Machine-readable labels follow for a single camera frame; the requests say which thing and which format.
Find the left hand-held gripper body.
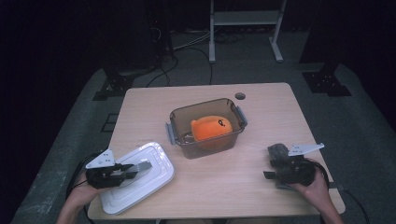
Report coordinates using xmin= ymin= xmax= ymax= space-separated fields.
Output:
xmin=84 ymin=148 xmax=126 ymax=190

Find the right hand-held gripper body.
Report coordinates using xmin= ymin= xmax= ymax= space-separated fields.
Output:
xmin=269 ymin=143 xmax=325 ymax=187

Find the white box lid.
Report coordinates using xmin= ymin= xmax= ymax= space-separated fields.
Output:
xmin=99 ymin=141 xmax=176 ymax=216

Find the orange plush toy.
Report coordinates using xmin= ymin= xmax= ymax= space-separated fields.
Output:
xmin=190 ymin=115 xmax=233 ymax=151

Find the grey plastic container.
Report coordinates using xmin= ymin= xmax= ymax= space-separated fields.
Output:
xmin=164 ymin=97 xmax=248 ymax=161

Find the person's left hand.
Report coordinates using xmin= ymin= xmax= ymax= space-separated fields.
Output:
xmin=65 ymin=172 xmax=110 ymax=210

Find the person's right hand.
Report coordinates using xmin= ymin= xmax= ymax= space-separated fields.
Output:
xmin=290 ymin=169 xmax=331 ymax=213

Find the black floor tape square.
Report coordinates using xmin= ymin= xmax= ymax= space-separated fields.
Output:
xmin=101 ymin=113 xmax=120 ymax=133

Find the black stand base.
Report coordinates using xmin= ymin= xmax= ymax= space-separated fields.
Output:
xmin=92 ymin=66 xmax=157 ymax=101
xmin=302 ymin=62 xmax=353 ymax=97

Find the white metal stand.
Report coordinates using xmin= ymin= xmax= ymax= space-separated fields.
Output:
xmin=208 ymin=0 xmax=288 ymax=63

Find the right hand-held gripper cable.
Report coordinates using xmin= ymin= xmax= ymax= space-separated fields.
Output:
xmin=311 ymin=160 xmax=331 ymax=189

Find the hand-held gripper cable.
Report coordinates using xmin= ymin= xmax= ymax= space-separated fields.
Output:
xmin=65 ymin=151 xmax=104 ymax=200
xmin=311 ymin=160 xmax=331 ymax=189

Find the left hand-held gripper cable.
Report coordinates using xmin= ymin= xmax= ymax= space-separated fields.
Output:
xmin=65 ymin=151 xmax=104 ymax=200

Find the pale floor cable bundle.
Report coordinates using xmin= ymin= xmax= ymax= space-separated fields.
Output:
xmin=172 ymin=29 xmax=213 ymax=51

